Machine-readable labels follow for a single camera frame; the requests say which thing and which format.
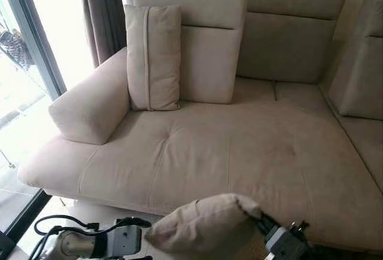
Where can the grey curtain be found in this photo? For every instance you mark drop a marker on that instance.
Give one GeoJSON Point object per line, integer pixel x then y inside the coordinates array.
{"type": "Point", "coordinates": [105, 14]}

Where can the beige zippered throw pillow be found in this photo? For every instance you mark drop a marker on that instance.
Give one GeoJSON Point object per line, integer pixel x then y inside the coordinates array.
{"type": "Point", "coordinates": [158, 56]}

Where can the dark patterned hanging cloth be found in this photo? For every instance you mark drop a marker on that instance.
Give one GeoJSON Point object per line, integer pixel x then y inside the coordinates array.
{"type": "Point", "coordinates": [15, 47]}

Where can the beige fabric sofa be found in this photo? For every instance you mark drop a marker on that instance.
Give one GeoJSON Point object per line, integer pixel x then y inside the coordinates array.
{"type": "Point", "coordinates": [239, 152]}

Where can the beige sofa backrest cushion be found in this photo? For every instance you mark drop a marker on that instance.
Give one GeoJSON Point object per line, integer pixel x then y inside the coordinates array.
{"type": "Point", "coordinates": [287, 44]}
{"type": "Point", "coordinates": [209, 62]}
{"type": "Point", "coordinates": [365, 74]}

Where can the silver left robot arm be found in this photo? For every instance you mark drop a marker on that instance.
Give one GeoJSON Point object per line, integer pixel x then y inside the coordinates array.
{"type": "Point", "coordinates": [78, 245]}

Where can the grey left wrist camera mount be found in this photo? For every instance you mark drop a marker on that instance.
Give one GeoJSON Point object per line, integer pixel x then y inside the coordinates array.
{"type": "Point", "coordinates": [125, 239]}

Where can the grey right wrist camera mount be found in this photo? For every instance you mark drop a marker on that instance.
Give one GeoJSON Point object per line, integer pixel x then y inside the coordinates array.
{"type": "Point", "coordinates": [284, 245]}

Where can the beige plain throw pillow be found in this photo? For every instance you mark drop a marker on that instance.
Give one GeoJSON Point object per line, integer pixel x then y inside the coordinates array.
{"type": "Point", "coordinates": [203, 230]}

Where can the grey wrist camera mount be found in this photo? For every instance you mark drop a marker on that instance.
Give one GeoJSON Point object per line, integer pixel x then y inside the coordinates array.
{"type": "Point", "coordinates": [125, 239]}
{"type": "Point", "coordinates": [284, 245]}

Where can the grey window frame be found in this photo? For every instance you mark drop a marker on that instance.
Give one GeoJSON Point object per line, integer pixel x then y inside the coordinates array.
{"type": "Point", "coordinates": [39, 38]}

